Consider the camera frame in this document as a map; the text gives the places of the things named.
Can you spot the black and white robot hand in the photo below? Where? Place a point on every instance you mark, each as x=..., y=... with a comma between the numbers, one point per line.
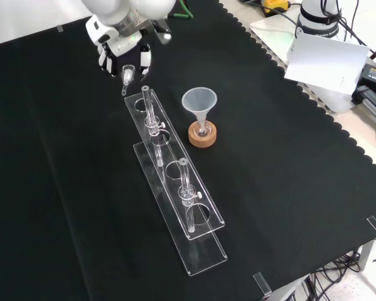
x=118, y=45

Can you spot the translucent plastic funnel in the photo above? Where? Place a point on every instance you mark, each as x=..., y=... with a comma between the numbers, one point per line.
x=199, y=101

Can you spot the round-bottom glass flask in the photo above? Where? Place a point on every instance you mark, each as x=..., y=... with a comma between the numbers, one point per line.
x=202, y=131

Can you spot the clear acrylic funnel stand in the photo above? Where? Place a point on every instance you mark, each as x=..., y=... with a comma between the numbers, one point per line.
x=175, y=175

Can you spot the black bench cloth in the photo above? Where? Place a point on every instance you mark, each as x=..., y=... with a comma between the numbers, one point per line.
x=81, y=188

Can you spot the yellow stop button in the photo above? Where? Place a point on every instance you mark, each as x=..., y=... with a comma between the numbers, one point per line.
x=277, y=3

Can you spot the white paper card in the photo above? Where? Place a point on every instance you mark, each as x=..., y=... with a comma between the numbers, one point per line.
x=325, y=62

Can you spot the black power adapter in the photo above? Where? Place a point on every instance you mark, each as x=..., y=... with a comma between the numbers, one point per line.
x=374, y=76

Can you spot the grey table leg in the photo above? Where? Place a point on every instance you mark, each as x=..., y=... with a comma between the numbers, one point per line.
x=366, y=255

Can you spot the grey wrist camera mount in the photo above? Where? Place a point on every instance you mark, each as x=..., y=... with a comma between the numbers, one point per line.
x=163, y=31

